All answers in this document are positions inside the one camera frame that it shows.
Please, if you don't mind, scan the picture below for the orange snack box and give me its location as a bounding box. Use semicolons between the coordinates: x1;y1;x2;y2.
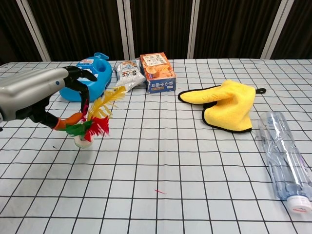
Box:
139;53;177;95

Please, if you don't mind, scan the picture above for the black partition screen panel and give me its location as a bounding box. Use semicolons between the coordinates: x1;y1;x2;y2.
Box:
17;0;130;62
189;0;286;59
0;0;51;65
260;0;312;59
121;0;198;60

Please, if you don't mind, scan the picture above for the colourful feather shuttlecock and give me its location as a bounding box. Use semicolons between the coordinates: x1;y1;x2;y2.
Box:
65;86;127;149

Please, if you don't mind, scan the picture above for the white checked tablecloth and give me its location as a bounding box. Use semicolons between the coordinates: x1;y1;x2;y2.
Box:
0;58;312;234

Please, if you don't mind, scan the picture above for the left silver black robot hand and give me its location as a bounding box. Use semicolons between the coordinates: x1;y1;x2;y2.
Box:
0;65;98;132

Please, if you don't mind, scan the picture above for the clear plastic water bottle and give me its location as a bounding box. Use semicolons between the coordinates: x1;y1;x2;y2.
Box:
257;111;312;215

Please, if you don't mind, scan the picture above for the yellow microfibre cloth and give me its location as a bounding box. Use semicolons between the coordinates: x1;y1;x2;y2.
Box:
177;79;267;134

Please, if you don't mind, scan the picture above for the silver snack bag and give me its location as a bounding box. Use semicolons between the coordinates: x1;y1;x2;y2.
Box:
114;59;147;92

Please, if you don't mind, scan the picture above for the blue detergent pump bottle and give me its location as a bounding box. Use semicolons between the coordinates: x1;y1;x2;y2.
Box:
59;52;113;102

